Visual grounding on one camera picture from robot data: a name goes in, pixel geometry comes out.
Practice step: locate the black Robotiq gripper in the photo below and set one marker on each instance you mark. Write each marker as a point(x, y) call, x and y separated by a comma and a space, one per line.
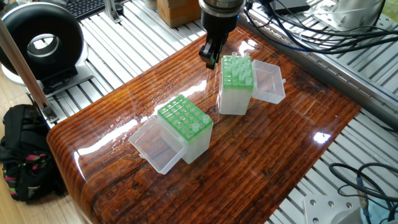
point(219, 25)

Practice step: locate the clear green-rack pipette tip box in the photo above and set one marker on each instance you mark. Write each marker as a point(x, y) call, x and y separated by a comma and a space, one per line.
point(196, 146)
point(233, 99)

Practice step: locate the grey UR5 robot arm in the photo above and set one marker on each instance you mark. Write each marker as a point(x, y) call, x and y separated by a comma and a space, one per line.
point(221, 5)

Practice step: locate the brown cardboard box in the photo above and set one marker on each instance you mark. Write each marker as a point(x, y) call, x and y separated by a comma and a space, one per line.
point(177, 11)

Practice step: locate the black keyboard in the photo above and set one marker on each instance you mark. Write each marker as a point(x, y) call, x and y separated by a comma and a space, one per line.
point(84, 6)

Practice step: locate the brown wooden pole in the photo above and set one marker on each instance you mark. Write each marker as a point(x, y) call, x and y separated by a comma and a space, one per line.
point(25, 73)

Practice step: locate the black backpack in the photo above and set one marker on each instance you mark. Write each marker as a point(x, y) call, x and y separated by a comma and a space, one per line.
point(25, 143)

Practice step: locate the silver robot mount plate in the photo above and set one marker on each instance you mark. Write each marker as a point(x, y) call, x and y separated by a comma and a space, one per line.
point(329, 211)

